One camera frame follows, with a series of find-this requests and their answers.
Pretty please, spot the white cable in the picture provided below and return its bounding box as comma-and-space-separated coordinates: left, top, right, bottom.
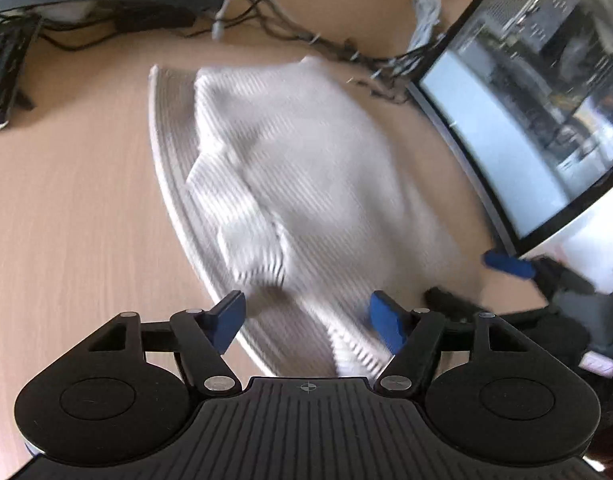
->
407, 0, 448, 53

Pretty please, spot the black keyboard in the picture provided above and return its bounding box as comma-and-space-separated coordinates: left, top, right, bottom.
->
0, 14, 43, 134

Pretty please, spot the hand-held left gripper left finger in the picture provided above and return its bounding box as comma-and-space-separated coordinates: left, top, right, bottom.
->
85, 289, 246, 397

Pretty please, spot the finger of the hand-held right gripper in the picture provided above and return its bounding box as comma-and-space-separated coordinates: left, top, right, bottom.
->
425, 286, 493, 322
482, 251, 598, 297

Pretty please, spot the white striped knit sweater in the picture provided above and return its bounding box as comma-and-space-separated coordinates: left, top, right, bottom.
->
148, 55, 487, 379

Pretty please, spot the black cable bundle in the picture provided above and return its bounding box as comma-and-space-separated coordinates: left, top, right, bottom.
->
0, 0, 421, 107

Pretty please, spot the large curved computer monitor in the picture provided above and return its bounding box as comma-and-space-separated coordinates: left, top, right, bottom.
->
406, 0, 613, 297

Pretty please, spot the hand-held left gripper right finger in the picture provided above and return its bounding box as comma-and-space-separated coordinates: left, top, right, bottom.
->
369, 289, 530, 399

